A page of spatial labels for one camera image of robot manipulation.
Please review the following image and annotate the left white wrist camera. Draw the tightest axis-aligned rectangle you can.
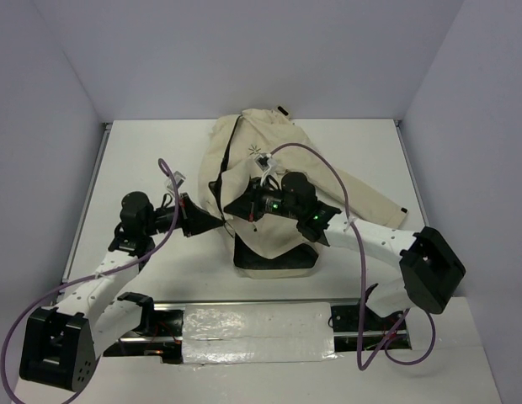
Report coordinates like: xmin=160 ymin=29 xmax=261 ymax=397
xmin=165 ymin=171 xmax=186 ymax=193

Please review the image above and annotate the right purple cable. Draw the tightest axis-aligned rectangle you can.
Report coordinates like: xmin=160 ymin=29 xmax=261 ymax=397
xmin=264 ymin=142 xmax=437 ymax=371

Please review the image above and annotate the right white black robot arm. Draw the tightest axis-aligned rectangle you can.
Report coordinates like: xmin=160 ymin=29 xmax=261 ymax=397
xmin=224 ymin=173 xmax=466 ymax=329

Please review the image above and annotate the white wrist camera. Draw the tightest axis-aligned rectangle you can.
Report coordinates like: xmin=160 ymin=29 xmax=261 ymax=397
xmin=165 ymin=171 xmax=186 ymax=193
xmin=255 ymin=153 xmax=278 ymax=177

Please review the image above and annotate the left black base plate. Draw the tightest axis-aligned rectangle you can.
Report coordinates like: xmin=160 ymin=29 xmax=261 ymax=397
xmin=104 ymin=304 xmax=184 ymax=364

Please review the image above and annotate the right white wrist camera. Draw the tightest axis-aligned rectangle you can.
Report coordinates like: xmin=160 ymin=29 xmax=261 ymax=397
xmin=255 ymin=153 xmax=278 ymax=177

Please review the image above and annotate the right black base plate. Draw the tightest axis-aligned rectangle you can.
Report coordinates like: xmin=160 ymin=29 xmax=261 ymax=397
xmin=328 ymin=303 xmax=411 ymax=353

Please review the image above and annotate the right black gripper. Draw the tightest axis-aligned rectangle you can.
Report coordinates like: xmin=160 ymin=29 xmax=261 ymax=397
xmin=225 ymin=176 xmax=301 ymax=221

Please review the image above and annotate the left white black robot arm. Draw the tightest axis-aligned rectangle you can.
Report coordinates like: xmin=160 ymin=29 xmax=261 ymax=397
xmin=19 ymin=191 xmax=223 ymax=393

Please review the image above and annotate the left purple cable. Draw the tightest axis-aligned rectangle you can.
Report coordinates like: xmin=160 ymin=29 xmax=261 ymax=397
xmin=0 ymin=158 xmax=182 ymax=404

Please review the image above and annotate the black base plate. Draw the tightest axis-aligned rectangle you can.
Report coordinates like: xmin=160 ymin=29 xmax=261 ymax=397
xmin=104 ymin=304 xmax=184 ymax=364
xmin=328 ymin=303 xmax=411 ymax=353

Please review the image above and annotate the cream jacket with black zipper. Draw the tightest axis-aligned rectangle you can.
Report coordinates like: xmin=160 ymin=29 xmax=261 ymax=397
xmin=198 ymin=109 xmax=407 ymax=279

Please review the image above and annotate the purple cable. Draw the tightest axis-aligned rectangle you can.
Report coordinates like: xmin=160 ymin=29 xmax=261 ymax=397
xmin=0 ymin=158 xmax=182 ymax=404
xmin=264 ymin=142 xmax=437 ymax=371

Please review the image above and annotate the white foam front board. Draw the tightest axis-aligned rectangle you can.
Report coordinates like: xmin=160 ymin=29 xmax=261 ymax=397
xmin=8 ymin=296 xmax=510 ymax=404

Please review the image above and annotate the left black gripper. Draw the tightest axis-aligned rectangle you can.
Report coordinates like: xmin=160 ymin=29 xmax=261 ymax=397
xmin=143 ymin=193 xmax=223 ymax=237

